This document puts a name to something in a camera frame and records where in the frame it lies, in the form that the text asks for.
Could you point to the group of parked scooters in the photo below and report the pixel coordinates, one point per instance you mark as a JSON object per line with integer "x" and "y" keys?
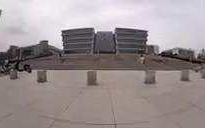
{"x": 20, "y": 66}

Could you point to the low grey building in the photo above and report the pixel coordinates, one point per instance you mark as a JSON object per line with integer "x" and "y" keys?
{"x": 180, "y": 52}
{"x": 36, "y": 48}

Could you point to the row of concrete bollards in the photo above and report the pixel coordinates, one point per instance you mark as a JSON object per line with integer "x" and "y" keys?
{"x": 91, "y": 77}

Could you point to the grey concrete slab pavement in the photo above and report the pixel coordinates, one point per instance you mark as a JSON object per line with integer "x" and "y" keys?
{"x": 123, "y": 100}

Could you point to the tiered grey building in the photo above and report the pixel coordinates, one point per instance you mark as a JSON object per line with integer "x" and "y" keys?
{"x": 103, "y": 41}

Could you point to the person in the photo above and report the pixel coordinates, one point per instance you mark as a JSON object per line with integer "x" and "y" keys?
{"x": 142, "y": 59}

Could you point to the wide grey stone steps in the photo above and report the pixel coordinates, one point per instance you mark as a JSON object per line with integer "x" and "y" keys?
{"x": 106, "y": 61}

